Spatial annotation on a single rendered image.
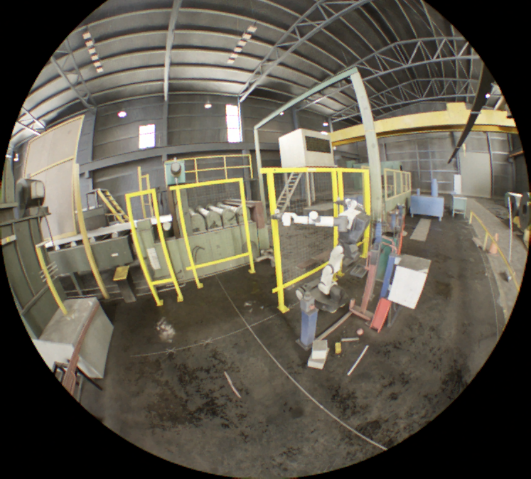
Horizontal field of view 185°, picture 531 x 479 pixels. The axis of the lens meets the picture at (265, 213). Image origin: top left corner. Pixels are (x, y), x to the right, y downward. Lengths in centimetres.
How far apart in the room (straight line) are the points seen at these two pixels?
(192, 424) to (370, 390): 152
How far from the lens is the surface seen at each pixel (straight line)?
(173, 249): 335
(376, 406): 184
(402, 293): 169
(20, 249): 288
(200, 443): 181
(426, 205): 795
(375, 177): 372
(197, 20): 1066
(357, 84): 431
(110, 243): 363
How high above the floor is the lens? 168
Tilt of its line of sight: 10 degrees down
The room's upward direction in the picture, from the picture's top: 6 degrees counter-clockwise
